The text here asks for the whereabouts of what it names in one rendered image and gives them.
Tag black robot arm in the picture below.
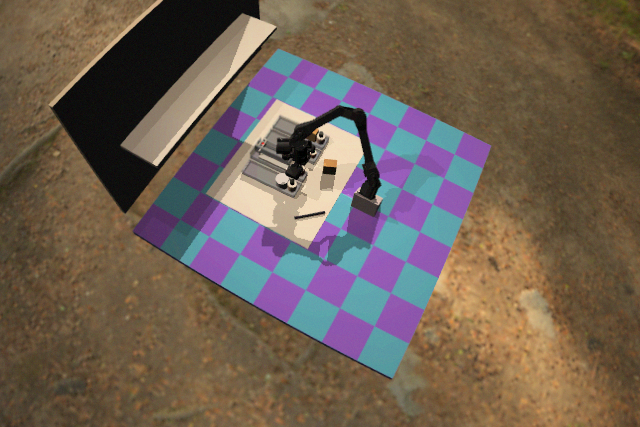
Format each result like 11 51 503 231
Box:
276 105 382 200

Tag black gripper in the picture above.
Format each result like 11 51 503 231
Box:
285 144 315 180

